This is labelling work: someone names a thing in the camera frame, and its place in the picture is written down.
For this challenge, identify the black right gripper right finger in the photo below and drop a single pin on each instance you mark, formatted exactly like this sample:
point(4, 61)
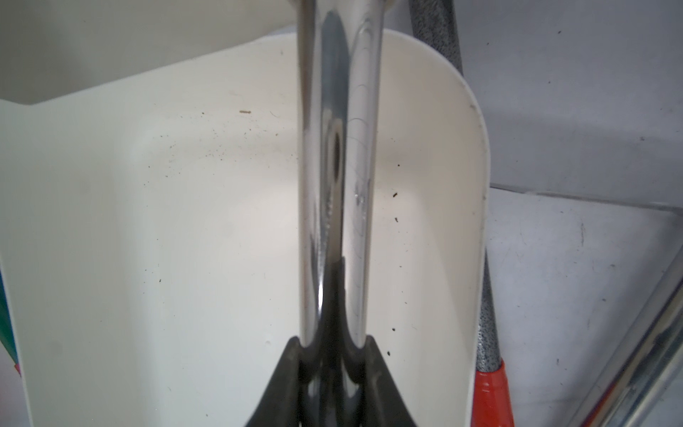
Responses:
point(381, 403)

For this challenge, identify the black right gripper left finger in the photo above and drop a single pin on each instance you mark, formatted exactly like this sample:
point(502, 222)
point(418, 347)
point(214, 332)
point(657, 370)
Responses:
point(281, 403)

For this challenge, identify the cream plastic storage tray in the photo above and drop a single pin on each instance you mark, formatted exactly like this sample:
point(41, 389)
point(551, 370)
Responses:
point(149, 238)

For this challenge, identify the chrome hoe blue handle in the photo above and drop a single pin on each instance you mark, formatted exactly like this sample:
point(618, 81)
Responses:
point(339, 47)
point(645, 362)

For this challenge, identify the grey speckled hoe right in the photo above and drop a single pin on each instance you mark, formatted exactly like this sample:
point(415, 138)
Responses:
point(434, 23)

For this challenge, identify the green hoe red handle inner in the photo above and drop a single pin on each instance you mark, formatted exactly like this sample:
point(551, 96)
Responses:
point(7, 334)

